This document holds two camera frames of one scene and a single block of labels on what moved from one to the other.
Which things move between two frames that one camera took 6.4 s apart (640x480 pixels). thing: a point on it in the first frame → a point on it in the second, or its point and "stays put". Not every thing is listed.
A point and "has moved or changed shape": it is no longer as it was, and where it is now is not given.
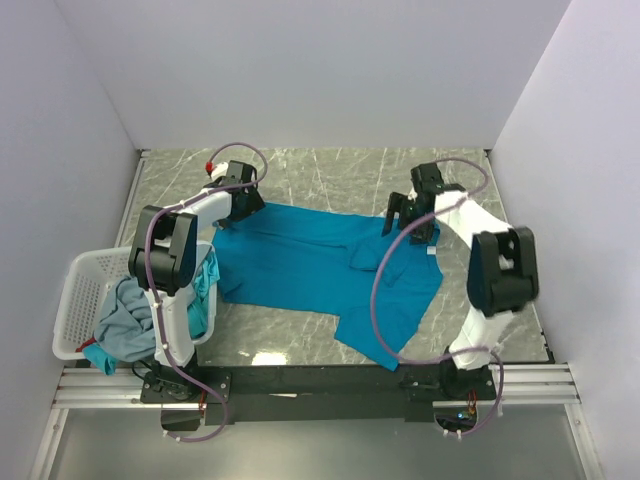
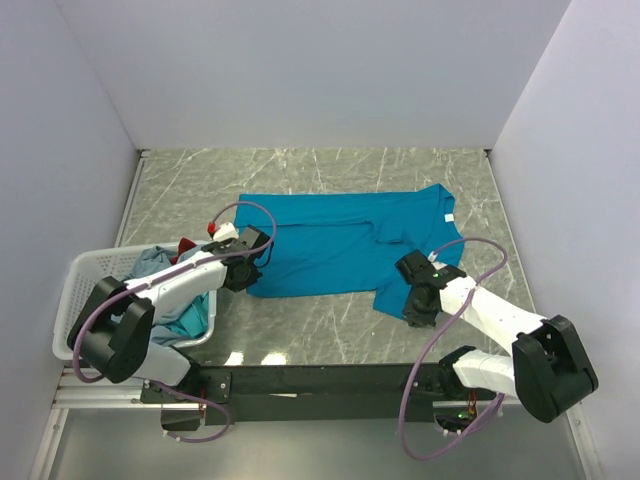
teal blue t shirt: (325, 262) has moved or changed shape
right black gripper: (397, 203) → (416, 318)
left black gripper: (253, 204) → (253, 278)
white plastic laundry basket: (87, 276) stays put
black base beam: (315, 394) stays put
